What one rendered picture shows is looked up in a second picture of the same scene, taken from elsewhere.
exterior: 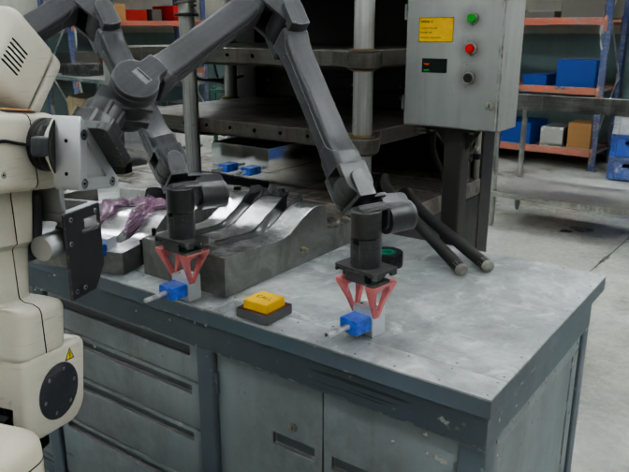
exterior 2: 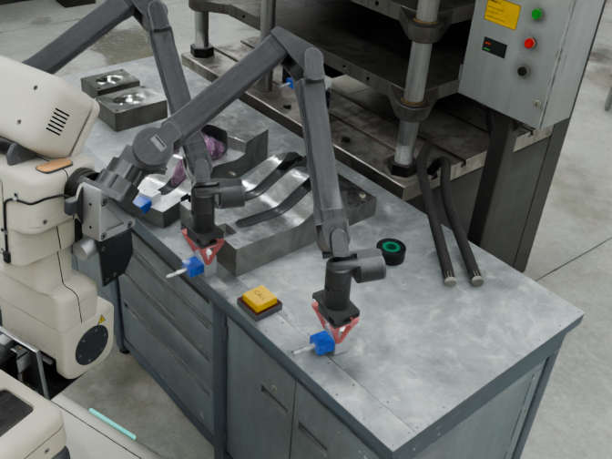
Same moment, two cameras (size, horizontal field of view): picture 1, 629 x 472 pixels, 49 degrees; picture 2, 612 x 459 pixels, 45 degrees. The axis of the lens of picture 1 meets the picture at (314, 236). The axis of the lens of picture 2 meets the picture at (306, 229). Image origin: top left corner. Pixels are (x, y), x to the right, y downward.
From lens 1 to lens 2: 0.67 m
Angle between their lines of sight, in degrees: 21
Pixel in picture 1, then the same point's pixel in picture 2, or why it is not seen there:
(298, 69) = (306, 122)
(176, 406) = (198, 333)
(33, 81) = (74, 134)
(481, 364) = (406, 408)
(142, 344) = (177, 279)
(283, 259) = (296, 240)
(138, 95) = (152, 162)
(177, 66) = (193, 125)
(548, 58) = not seen: outside the picture
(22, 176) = (60, 217)
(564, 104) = not seen: outside the picture
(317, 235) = not seen: hidden behind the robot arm
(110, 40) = (159, 42)
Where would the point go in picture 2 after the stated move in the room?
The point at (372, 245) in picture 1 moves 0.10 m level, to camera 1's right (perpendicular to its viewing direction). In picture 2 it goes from (339, 294) to (385, 304)
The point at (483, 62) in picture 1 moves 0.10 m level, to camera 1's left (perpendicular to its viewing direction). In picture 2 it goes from (539, 60) to (502, 55)
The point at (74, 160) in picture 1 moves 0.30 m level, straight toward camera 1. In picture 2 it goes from (96, 219) to (71, 327)
